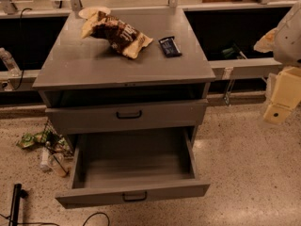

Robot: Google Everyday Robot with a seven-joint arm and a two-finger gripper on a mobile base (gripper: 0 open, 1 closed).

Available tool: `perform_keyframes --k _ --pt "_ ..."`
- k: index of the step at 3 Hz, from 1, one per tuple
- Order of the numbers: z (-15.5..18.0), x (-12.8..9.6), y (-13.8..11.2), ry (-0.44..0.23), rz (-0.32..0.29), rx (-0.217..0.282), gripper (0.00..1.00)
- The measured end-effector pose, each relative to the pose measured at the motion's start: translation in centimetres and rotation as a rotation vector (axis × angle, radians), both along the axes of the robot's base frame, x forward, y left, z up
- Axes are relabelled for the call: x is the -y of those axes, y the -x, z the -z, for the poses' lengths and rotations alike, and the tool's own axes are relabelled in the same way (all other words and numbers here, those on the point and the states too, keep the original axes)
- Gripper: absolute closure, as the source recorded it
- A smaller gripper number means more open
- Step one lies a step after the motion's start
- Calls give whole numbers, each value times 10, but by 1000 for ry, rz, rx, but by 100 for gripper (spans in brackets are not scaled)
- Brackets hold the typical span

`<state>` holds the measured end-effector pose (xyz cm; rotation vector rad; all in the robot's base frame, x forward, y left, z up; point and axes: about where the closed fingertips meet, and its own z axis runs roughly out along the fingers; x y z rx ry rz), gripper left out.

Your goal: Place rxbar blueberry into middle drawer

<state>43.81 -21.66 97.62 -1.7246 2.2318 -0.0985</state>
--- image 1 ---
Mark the green snack bag on floor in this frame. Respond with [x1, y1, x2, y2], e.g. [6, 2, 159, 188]
[17, 131, 50, 149]

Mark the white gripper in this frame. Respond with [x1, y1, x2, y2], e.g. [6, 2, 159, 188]
[254, 28, 301, 124]

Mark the clear plastic water bottle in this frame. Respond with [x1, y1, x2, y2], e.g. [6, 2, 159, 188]
[0, 48, 22, 77]

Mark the closed grey upper drawer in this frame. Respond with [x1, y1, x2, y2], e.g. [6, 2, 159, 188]
[46, 100, 208, 135]

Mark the green object behind rail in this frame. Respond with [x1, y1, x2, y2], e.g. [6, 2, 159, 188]
[221, 43, 246, 59]

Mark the white paper plate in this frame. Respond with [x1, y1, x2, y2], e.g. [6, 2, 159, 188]
[78, 6, 111, 19]

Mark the brown and cream chip bag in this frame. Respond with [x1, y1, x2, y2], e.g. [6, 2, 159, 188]
[81, 11, 153, 59]

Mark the black cable on left rail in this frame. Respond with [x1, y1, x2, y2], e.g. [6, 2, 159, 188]
[12, 7, 34, 91]

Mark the open grey lower drawer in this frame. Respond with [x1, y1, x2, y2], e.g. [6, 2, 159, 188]
[55, 127, 210, 209]

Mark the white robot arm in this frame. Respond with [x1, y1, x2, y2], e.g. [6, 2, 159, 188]
[254, 1, 301, 124]

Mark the black cable on floor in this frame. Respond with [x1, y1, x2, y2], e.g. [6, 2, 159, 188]
[0, 212, 111, 226]

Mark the grey drawer cabinet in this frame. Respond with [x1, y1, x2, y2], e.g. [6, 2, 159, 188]
[32, 7, 216, 137]

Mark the clear bottle on floor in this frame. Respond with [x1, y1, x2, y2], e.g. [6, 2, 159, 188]
[40, 141, 51, 172]

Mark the black stand on floor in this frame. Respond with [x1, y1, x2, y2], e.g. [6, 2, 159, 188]
[8, 184, 28, 226]

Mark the dark blue rxbar wrapper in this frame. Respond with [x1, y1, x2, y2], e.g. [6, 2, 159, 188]
[159, 36, 182, 57]

